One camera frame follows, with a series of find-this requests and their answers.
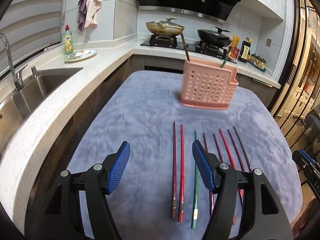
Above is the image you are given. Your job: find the black wok with lid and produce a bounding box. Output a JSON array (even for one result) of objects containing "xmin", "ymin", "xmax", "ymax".
[{"xmin": 197, "ymin": 27, "xmax": 232, "ymax": 48}]

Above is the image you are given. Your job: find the black gas stove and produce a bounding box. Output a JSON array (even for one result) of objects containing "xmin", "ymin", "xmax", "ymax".
[{"xmin": 140, "ymin": 34, "xmax": 238, "ymax": 64}]

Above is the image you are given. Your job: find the green dish soap bottle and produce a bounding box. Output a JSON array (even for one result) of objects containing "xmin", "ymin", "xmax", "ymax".
[{"xmin": 62, "ymin": 25, "xmax": 74, "ymax": 55}]

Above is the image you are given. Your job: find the red instant noodle cup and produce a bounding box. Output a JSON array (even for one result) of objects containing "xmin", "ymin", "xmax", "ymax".
[{"xmin": 230, "ymin": 48, "xmax": 240, "ymax": 59}]

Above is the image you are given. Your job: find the chrome kitchen faucet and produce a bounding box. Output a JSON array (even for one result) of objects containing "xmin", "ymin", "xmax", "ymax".
[{"xmin": 0, "ymin": 34, "xmax": 28, "ymax": 92}]

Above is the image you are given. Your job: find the yellow snack packet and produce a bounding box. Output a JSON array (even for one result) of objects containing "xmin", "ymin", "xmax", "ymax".
[{"xmin": 230, "ymin": 35, "xmax": 240, "ymax": 48}]

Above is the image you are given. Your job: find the pink perforated utensil holder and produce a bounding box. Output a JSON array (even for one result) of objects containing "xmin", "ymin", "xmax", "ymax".
[{"xmin": 179, "ymin": 58, "xmax": 238, "ymax": 110}]

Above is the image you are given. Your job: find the patterned plate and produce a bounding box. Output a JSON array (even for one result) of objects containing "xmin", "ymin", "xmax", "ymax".
[{"xmin": 64, "ymin": 49, "xmax": 97, "ymax": 62}]

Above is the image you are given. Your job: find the spice jar set tray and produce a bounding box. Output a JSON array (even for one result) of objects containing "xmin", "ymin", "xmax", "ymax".
[{"xmin": 248, "ymin": 54, "xmax": 266, "ymax": 72}]

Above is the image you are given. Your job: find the steel kitchen sink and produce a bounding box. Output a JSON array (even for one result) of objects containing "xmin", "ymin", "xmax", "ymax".
[{"xmin": 0, "ymin": 68, "xmax": 82, "ymax": 154}]

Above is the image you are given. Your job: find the dark red chopstick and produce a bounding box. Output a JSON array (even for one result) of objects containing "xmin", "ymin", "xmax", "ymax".
[
  {"xmin": 227, "ymin": 129, "xmax": 246, "ymax": 172},
  {"xmin": 171, "ymin": 122, "xmax": 177, "ymax": 219}
]

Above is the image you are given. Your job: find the dark soy sauce bottle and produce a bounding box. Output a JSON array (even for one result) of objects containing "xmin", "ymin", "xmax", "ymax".
[{"xmin": 238, "ymin": 37, "xmax": 252, "ymax": 63}]

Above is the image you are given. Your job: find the hanging pink white towel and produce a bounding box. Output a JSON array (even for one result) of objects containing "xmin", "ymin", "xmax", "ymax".
[{"xmin": 77, "ymin": 0, "xmax": 102, "ymax": 31}]

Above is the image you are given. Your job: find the beige wok with lid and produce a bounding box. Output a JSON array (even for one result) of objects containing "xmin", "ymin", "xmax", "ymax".
[{"xmin": 146, "ymin": 17, "xmax": 184, "ymax": 37}]

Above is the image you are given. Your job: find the bright red chopstick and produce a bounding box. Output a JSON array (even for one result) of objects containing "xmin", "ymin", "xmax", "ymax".
[
  {"xmin": 178, "ymin": 124, "xmax": 185, "ymax": 223},
  {"xmin": 219, "ymin": 129, "xmax": 243, "ymax": 205}
]

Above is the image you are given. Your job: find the blue-grey fleece table cloth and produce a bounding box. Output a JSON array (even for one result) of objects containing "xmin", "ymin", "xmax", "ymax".
[{"xmin": 68, "ymin": 71, "xmax": 302, "ymax": 239}]

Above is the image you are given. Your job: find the person's right hand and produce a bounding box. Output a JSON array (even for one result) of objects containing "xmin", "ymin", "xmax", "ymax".
[{"xmin": 292, "ymin": 198, "xmax": 317, "ymax": 238}]

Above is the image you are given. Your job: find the green chopstick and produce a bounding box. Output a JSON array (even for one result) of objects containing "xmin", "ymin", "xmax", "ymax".
[
  {"xmin": 220, "ymin": 47, "xmax": 234, "ymax": 68},
  {"xmin": 191, "ymin": 129, "xmax": 200, "ymax": 229}
]

